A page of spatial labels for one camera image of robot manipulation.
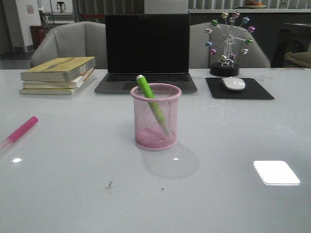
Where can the green highlighter pen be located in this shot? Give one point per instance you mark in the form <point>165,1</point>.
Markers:
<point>148,93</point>

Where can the pink highlighter pen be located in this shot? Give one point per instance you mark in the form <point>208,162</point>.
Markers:
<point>18,133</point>

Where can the pink mesh pen holder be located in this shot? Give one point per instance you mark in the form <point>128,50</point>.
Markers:
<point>148,133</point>

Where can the grey laptop computer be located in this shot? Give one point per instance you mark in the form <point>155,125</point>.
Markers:
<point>156,46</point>

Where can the white computer mouse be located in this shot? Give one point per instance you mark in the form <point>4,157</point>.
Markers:
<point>233,83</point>

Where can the middle cream book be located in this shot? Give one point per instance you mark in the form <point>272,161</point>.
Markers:
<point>75,83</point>

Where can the cream book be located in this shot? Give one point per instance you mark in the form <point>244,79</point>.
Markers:
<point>44,91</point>
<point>75,83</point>

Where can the right grey armchair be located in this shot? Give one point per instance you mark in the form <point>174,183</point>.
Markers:
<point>206,50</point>

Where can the grey armchair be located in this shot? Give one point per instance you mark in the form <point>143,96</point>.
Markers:
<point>206,50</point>
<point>78,39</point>

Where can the black mouse pad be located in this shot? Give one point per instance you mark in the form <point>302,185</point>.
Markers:
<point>252,91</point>

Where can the left grey armchair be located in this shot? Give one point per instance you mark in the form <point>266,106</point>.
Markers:
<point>78,39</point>

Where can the ferris wheel desk ornament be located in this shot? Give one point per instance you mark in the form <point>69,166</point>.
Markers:
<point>225,66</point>

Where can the top yellow book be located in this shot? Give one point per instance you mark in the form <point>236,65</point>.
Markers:
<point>59,69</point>

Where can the white box behind laptop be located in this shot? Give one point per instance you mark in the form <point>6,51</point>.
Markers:
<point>165,6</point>

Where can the bottom cream book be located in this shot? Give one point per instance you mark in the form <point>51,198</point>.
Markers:
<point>44,91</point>

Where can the red trash bin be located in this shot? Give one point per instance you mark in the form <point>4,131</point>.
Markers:
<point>38,35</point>

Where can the fruit bowl on counter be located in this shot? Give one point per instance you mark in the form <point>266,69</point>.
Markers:
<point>253,4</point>

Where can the beige cushion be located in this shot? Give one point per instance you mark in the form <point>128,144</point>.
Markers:
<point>298,59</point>

